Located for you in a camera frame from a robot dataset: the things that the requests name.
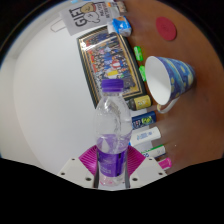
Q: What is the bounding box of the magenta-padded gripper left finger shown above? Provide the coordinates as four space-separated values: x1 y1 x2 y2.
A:
57 144 100 188

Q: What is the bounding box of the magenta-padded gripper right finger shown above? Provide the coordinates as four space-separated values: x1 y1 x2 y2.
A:
124 144 168 188

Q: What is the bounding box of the clear purple-capped water bottle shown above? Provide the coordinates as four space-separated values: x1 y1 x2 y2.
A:
93 78 133 187

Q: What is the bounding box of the long pink box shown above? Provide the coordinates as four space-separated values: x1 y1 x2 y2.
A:
158 157 173 170

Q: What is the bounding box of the long green and white box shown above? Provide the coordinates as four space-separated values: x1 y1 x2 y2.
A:
141 143 167 159

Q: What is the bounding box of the white blue-capped lotion bottle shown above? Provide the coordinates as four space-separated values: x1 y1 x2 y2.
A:
129 125 162 147

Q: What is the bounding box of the dark blue pump bottle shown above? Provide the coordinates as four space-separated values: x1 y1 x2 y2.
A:
131 110 158 131

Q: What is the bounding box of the brown yellow-labelled pump bottle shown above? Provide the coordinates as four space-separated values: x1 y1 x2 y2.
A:
128 94 153 111

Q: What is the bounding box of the blue patterned mug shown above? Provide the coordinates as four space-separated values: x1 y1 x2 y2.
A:
144 55 197 115

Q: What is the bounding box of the small green box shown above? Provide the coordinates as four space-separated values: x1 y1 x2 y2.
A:
138 65 148 82
133 45 144 62

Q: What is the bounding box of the framed group photo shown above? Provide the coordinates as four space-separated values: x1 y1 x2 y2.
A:
76 26 148 108

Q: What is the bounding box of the flat round red coaster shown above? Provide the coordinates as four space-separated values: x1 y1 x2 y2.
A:
155 16 178 42

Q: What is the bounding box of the blue tissue pack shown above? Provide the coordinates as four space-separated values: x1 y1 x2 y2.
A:
107 15 132 37

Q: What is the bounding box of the white paper gift bag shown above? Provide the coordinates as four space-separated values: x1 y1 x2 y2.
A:
50 1 114 37

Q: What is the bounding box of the small patterned box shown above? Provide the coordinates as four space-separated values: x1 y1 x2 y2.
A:
113 1 129 15

